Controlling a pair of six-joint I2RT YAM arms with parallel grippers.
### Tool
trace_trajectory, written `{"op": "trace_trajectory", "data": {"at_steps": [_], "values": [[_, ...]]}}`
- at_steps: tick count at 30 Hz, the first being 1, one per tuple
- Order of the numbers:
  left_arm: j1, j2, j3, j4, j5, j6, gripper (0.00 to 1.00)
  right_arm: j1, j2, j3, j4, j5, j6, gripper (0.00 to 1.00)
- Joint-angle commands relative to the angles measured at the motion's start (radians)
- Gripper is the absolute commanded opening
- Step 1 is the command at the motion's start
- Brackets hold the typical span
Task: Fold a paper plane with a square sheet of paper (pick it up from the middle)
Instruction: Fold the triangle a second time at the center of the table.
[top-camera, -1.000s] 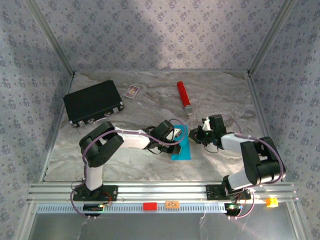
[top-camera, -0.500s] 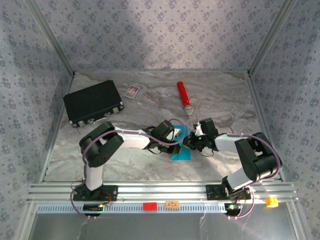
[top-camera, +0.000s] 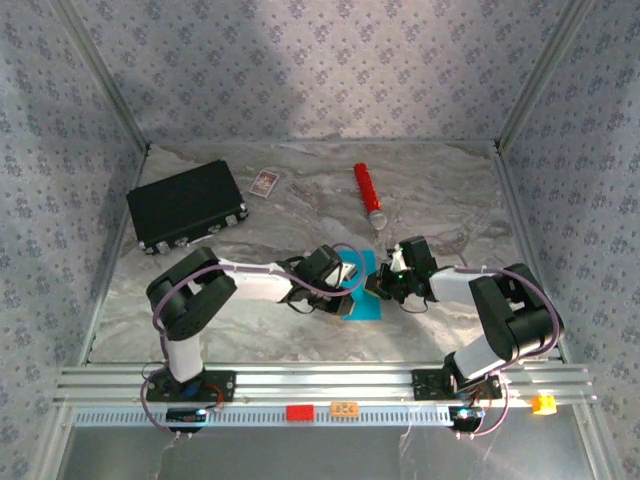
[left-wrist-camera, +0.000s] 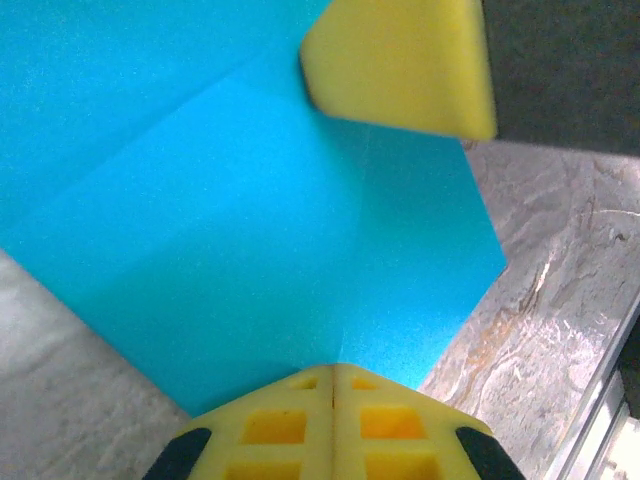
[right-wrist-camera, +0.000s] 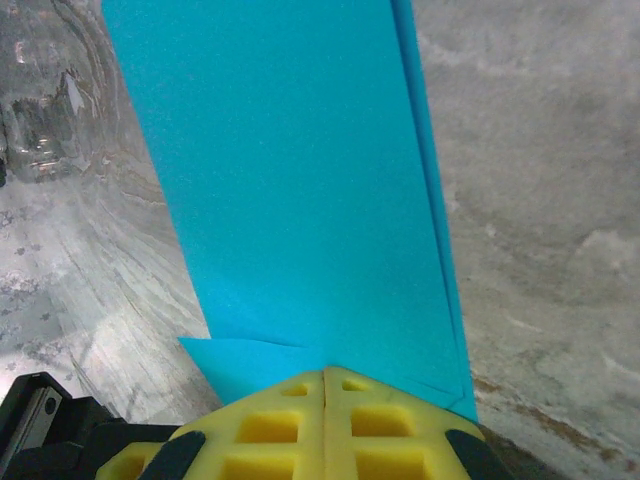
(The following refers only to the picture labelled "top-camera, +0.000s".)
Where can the blue cloth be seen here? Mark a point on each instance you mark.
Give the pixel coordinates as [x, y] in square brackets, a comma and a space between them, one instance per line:
[367, 310]

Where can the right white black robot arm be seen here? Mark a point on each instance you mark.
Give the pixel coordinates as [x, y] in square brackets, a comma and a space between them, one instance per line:
[505, 310]

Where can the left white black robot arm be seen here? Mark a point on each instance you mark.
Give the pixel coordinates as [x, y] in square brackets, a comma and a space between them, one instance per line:
[260, 285]

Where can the red microphone with silver head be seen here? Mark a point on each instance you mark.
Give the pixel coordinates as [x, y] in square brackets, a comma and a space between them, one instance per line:
[367, 192]

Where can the orange number tag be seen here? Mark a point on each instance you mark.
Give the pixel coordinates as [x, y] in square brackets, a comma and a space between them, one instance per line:
[345, 409]

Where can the red rectangular block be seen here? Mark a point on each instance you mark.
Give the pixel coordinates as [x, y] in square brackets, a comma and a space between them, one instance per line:
[300, 413]

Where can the small printed card box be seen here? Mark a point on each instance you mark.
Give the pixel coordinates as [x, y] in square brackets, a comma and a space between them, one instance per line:
[263, 182]

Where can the right black controller board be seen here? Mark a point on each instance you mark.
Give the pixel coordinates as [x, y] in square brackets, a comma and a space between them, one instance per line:
[465, 415]

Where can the black controller board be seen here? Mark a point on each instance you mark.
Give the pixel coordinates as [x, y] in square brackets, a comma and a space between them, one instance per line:
[465, 415]
[182, 415]

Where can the black hard case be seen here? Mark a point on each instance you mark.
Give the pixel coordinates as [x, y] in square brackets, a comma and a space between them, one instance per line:
[185, 205]

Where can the left black controller board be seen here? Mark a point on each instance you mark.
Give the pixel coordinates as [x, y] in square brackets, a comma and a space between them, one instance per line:
[182, 415]

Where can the yellow orange block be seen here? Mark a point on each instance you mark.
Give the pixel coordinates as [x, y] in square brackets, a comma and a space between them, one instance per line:
[544, 405]

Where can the aluminium mounting rail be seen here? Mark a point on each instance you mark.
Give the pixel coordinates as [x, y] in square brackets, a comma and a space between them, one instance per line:
[320, 382]

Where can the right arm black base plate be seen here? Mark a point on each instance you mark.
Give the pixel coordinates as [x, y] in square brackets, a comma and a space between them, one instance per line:
[425, 385]

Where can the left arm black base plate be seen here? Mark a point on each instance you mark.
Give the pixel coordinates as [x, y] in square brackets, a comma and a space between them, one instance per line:
[227, 385]

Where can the aluminium frame side bar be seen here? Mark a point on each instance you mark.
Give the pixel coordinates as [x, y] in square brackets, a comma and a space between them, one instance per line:
[100, 305]
[522, 225]

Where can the aluminium frame post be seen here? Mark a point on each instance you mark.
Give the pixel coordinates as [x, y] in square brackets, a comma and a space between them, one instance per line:
[542, 75]

